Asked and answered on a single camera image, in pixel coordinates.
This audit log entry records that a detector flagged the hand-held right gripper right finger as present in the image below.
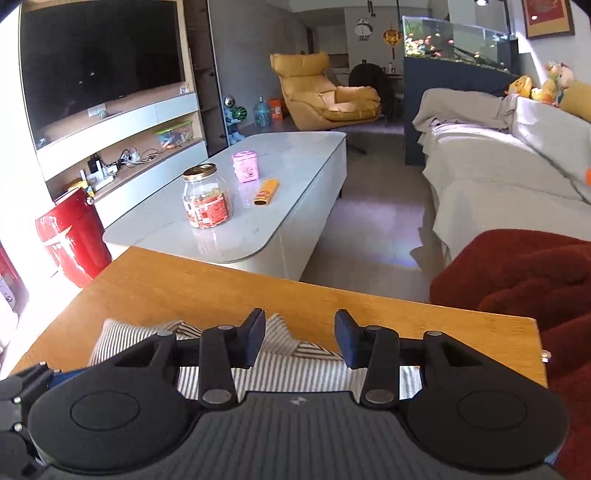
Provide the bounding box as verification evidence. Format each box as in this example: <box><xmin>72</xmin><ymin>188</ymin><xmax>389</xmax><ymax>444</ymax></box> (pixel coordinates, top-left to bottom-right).
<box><xmin>335</xmin><ymin>309</ymin><xmax>513</xmax><ymax>409</ymax></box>

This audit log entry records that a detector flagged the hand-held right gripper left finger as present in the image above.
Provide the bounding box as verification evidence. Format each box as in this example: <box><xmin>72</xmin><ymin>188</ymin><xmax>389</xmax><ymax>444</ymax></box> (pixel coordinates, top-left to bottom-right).
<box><xmin>88</xmin><ymin>308</ymin><xmax>267</xmax><ymax>412</ymax></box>

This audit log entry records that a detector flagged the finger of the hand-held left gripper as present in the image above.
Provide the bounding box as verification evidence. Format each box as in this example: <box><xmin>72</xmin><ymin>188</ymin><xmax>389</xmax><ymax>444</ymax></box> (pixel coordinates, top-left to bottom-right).
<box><xmin>0</xmin><ymin>362</ymin><xmax>63</xmax><ymax>480</ymax></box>

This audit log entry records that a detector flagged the striped white black shirt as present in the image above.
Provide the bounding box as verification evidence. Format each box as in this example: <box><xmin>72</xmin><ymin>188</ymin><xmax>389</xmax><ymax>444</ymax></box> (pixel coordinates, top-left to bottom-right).
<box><xmin>88</xmin><ymin>314</ymin><xmax>423</xmax><ymax>402</ymax></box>

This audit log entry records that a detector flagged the red white appliance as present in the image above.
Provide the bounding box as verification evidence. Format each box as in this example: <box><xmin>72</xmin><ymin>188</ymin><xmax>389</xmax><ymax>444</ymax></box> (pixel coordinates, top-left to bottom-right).
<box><xmin>0</xmin><ymin>240</ymin><xmax>24</xmax><ymax>319</ymax></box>

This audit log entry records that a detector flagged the glass jar with red label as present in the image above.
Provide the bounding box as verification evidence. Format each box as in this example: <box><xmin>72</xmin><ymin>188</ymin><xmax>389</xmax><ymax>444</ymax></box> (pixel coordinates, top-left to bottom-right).
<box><xmin>183</xmin><ymin>164</ymin><xmax>234</xmax><ymax>229</ymax></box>

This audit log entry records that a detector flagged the orange snack packet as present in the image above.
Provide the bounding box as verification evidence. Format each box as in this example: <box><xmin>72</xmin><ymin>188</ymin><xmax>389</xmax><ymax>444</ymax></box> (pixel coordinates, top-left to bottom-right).
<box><xmin>253</xmin><ymin>179</ymin><xmax>281</xmax><ymax>206</ymax></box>

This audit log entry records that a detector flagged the white coffee table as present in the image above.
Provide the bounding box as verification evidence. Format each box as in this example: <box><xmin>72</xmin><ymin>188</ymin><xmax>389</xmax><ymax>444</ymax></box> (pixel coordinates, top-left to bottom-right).
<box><xmin>102</xmin><ymin>131</ymin><xmax>348</xmax><ymax>281</ymax></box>

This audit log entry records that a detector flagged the pink tin box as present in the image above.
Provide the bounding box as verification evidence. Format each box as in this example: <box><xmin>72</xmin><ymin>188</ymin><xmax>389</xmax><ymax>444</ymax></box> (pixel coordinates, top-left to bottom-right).
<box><xmin>232</xmin><ymin>150</ymin><xmax>260</xmax><ymax>184</ymax></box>

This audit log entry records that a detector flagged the red mini fridge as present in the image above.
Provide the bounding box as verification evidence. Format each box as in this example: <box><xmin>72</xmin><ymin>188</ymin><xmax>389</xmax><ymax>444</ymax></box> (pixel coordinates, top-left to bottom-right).
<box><xmin>35</xmin><ymin>188</ymin><xmax>113</xmax><ymax>289</ymax></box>

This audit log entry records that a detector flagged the white wooden television cabinet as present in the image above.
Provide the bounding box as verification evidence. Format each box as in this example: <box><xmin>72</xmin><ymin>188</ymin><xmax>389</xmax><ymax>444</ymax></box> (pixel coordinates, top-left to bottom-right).
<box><xmin>18</xmin><ymin>0</ymin><xmax>208</xmax><ymax>229</ymax></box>

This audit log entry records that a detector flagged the dark red fleece jacket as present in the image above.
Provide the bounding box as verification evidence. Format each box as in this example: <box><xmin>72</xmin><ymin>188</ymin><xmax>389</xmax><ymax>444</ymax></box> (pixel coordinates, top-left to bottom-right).
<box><xmin>429</xmin><ymin>229</ymin><xmax>591</xmax><ymax>480</ymax></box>

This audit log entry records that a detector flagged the grey covered sofa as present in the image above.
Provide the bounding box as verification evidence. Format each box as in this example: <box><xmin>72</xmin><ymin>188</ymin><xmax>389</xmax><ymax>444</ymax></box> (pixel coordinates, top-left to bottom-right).
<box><xmin>413</xmin><ymin>85</ymin><xmax>591</xmax><ymax>273</ymax></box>

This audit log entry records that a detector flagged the clear plastic storage container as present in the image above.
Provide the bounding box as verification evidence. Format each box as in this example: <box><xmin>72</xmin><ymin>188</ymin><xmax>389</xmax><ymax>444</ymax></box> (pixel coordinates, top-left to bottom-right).
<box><xmin>154</xmin><ymin>121</ymin><xmax>192</xmax><ymax>149</ymax></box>

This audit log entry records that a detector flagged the blue robot toy figure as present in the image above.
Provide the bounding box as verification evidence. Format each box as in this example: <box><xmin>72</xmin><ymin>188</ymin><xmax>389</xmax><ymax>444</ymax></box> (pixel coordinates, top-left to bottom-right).
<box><xmin>223</xmin><ymin>95</ymin><xmax>245</xmax><ymax>144</ymax></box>

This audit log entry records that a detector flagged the yellow lounge armchair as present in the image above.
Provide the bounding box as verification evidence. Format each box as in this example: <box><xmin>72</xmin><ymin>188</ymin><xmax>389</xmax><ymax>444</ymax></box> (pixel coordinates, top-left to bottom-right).
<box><xmin>270</xmin><ymin>52</ymin><xmax>383</xmax><ymax>132</ymax></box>

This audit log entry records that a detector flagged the grey beige blanket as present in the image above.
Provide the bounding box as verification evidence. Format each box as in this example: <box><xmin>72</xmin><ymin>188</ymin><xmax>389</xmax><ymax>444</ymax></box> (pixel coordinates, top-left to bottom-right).
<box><xmin>412</xmin><ymin>88</ymin><xmax>520</xmax><ymax>134</ymax></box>

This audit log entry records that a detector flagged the black chair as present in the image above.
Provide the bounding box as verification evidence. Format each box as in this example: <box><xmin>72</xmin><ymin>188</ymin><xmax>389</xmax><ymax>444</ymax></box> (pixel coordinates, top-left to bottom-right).
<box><xmin>348</xmin><ymin>63</ymin><xmax>391</xmax><ymax>116</ymax></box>

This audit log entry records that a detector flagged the dark blue fish tank cabinet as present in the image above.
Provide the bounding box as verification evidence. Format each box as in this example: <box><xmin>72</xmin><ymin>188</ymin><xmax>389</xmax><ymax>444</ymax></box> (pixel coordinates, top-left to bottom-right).
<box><xmin>403</xmin><ymin>56</ymin><xmax>520</xmax><ymax>167</ymax></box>

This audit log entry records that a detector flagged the yellow plush toy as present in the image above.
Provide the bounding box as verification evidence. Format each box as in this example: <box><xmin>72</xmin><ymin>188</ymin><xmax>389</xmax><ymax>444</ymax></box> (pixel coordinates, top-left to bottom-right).
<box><xmin>505</xmin><ymin>76</ymin><xmax>532</xmax><ymax>99</ymax></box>

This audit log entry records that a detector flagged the red yellow hanging lantern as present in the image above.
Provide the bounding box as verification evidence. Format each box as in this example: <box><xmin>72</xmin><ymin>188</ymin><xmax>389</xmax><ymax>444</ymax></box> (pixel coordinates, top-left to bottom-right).
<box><xmin>382</xmin><ymin>25</ymin><xmax>402</xmax><ymax>61</ymax></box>

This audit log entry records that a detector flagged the glass fish tank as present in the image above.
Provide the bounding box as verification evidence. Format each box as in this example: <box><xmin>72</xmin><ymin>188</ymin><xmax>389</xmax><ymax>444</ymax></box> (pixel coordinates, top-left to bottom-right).
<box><xmin>403</xmin><ymin>15</ymin><xmax>520</xmax><ymax>75</ymax></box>

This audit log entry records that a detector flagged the black television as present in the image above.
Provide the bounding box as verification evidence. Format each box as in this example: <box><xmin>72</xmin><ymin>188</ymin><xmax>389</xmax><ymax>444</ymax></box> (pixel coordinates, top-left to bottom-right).
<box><xmin>19</xmin><ymin>0</ymin><xmax>185</xmax><ymax>139</ymax></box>

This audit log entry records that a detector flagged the colourful plush doll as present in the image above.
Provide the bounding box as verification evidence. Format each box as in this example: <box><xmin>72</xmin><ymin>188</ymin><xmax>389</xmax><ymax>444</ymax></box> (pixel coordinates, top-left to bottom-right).
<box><xmin>531</xmin><ymin>61</ymin><xmax>575</xmax><ymax>108</ymax></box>

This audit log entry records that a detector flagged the yellow sofa cushion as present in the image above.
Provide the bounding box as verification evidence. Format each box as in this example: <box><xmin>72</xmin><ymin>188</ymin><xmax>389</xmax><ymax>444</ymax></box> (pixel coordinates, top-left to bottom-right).
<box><xmin>558</xmin><ymin>80</ymin><xmax>591</xmax><ymax>123</ymax></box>

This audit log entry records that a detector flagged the small red framed picture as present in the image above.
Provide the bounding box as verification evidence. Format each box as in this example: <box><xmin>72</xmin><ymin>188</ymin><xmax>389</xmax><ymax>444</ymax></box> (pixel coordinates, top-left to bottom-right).
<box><xmin>522</xmin><ymin>0</ymin><xmax>575</xmax><ymax>40</ymax></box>

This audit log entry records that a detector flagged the white power strip with cables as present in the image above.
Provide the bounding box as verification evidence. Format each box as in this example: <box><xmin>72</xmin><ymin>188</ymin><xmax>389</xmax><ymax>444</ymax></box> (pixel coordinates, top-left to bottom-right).
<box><xmin>117</xmin><ymin>147</ymin><xmax>158</xmax><ymax>167</ymax></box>

